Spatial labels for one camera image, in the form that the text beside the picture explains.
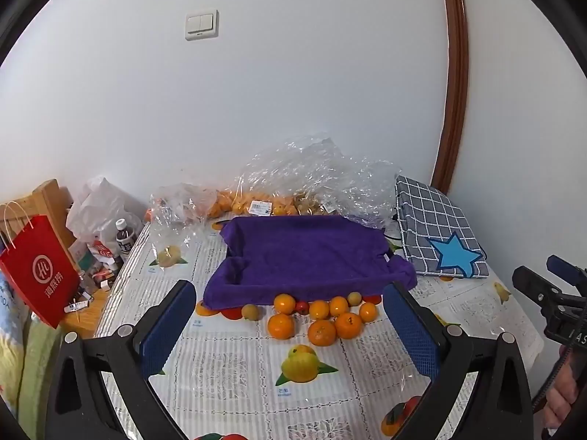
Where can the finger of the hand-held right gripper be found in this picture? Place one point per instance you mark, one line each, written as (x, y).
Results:
(564, 266)
(534, 284)

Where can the fruit print tablecloth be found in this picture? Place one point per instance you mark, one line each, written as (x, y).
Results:
(229, 366)

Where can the large mandarin orange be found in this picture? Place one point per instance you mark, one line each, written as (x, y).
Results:
(284, 304)
(322, 332)
(281, 326)

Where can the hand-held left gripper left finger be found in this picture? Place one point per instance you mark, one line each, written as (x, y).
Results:
(167, 330)

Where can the pile of bagged brown fruits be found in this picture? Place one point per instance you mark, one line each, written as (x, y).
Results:
(316, 206)

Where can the red white snack packet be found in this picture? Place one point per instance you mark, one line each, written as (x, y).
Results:
(102, 250)

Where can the small red fruit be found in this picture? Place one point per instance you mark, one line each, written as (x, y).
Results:
(301, 307)

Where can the small yellow-green fruit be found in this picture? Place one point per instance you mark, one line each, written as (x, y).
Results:
(251, 312)
(353, 298)

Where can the small clear plastic bag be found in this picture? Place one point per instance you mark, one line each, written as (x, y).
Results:
(183, 211)

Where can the white plastic bag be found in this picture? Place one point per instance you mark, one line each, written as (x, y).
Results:
(98, 206)

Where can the pile of bagged oranges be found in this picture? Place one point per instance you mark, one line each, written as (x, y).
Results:
(238, 204)

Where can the grey checked bag blue star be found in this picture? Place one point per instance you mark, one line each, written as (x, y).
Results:
(426, 211)

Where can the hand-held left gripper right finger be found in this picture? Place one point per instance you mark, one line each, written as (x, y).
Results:
(412, 330)

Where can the white light switch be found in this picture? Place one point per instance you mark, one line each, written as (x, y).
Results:
(202, 25)

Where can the dark drink bottle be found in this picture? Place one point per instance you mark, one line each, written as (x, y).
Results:
(124, 240)

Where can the red paper bag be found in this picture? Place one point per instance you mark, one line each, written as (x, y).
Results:
(41, 275)

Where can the person's right hand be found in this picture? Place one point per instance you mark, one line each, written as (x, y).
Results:
(562, 398)

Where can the large clear plastic bag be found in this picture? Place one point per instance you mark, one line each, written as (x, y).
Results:
(312, 169)

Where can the brown wooden door frame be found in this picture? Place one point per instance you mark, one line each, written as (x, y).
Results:
(454, 78)

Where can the white price label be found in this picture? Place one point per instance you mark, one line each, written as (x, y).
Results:
(260, 208)

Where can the purple towel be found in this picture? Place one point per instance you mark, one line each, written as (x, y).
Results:
(302, 256)

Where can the mandarin orange with dark mark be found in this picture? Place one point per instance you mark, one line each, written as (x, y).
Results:
(349, 325)

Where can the small mandarin orange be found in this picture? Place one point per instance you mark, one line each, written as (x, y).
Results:
(368, 312)

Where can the light green cloth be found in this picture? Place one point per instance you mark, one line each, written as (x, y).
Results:
(32, 366)

